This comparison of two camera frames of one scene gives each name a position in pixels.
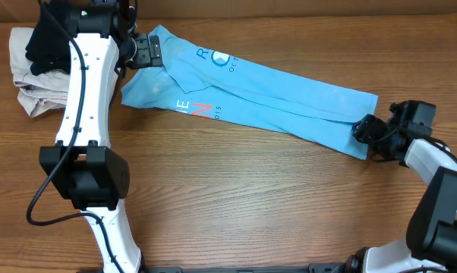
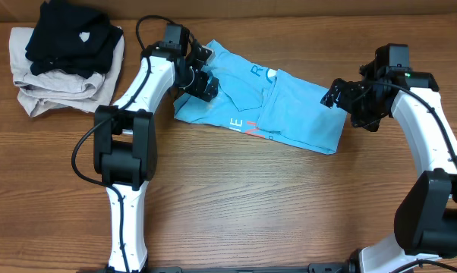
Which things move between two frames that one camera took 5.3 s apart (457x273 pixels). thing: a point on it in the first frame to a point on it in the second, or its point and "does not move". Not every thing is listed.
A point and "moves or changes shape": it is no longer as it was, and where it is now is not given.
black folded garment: [48, 46] does not move
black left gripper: [152, 51] to [204, 85]
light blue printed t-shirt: [205, 81] moves or changes shape
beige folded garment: [40, 92] does not move
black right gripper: [370, 131] to [342, 95]
